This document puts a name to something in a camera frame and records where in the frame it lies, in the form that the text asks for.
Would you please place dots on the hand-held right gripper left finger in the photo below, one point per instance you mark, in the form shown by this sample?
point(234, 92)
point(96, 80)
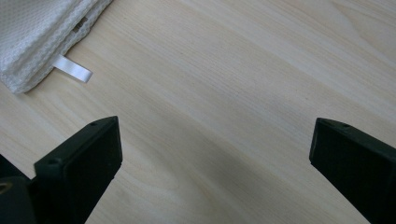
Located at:
point(77, 168)

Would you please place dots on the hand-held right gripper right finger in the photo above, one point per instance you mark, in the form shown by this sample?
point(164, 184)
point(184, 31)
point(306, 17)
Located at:
point(358, 165)

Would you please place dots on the white mesh laundry bag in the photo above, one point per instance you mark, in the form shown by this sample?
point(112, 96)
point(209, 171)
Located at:
point(31, 34)

